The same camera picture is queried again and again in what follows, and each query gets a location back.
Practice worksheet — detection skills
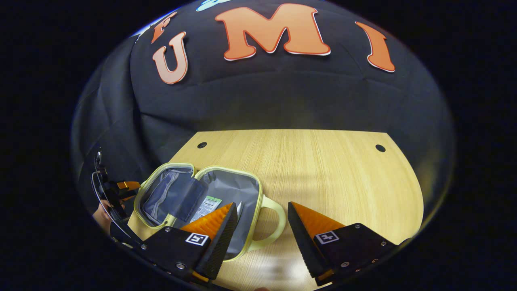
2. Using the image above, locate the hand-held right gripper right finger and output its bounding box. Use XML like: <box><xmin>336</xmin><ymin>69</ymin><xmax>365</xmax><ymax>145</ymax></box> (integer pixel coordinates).
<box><xmin>288</xmin><ymin>201</ymin><xmax>398</xmax><ymax>287</ymax></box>

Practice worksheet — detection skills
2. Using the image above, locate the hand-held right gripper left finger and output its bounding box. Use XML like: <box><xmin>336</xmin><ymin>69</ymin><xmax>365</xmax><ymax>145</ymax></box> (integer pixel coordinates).
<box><xmin>141</xmin><ymin>202</ymin><xmax>239</xmax><ymax>283</ymax></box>

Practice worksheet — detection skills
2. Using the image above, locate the white tube with green crimp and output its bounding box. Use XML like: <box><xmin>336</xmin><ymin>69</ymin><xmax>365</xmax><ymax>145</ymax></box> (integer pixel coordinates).
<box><xmin>189</xmin><ymin>196</ymin><xmax>223</xmax><ymax>224</ymax></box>

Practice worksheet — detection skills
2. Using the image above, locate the pale yellow suitcase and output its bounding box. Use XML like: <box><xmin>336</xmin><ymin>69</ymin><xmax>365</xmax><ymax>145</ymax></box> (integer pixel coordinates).
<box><xmin>133</xmin><ymin>162</ymin><xmax>286</xmax><ymax>262</ymax></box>

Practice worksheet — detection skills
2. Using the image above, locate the black backdrop cloth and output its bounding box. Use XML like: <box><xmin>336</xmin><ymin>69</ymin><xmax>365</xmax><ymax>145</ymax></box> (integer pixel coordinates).
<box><xmin>72</xmin><ymin>0</ymin><xmax>456</xmax><ymax>211</ymax></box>

